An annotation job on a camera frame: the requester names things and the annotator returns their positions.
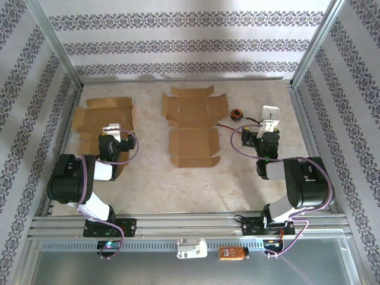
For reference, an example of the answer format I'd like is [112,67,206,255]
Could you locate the grey slotted cable duct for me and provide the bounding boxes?
[40,239,265,252]

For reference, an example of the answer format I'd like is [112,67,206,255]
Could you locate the aluminium back rail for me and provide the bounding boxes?
[81,76,293,84]

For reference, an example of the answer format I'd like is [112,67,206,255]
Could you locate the grey metal tray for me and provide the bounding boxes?
[28,237,363,285]

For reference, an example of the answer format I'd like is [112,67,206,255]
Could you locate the aluminium frame post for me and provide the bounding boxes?
[25,0,84,90]
[290,0,348,90]

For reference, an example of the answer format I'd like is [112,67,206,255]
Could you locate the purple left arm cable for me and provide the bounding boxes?
[76,126,140,261]

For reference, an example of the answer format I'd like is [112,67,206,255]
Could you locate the small black controller board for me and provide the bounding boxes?
[262,238,284,249]
[97,240,122,251]

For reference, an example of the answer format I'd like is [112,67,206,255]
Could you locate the white plastic bracket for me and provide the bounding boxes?
[176,237,208,259]

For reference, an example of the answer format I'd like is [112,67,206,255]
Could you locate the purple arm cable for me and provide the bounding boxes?
[76,126,140,261]
[230,124,335,258]

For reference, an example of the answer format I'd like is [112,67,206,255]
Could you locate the aluminium mounting rail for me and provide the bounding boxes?
[28,211,353,239]

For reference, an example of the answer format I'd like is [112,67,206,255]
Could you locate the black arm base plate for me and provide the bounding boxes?
[240,216,296,238]
[83,217,138,238]

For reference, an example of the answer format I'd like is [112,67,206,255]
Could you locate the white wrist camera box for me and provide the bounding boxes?
[256,118,281,140]
[102,123,122,143]

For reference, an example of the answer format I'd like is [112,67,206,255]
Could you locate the orange black tape measure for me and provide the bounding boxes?
[230,109,262,124]

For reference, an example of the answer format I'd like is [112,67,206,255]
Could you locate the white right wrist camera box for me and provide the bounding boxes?
[256,118,281,140]

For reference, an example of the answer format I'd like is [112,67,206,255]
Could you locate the white square alarm clock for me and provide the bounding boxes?
[261,105,282,122]

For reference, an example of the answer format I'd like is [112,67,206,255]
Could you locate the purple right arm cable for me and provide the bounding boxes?
[230,124,335,258]

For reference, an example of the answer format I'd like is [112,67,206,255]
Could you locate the aluminium side rail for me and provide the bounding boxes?
[289,85,338,214]
[40,85,86,216]

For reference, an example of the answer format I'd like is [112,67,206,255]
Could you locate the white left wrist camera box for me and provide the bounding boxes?
[102,123,122,143]

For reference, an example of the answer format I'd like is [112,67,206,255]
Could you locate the brown cardboard box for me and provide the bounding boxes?
[161,85,229,169]
[72,97,137,167]

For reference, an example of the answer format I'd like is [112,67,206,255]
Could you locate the orange battery pack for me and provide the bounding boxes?
[218,246,249,261]

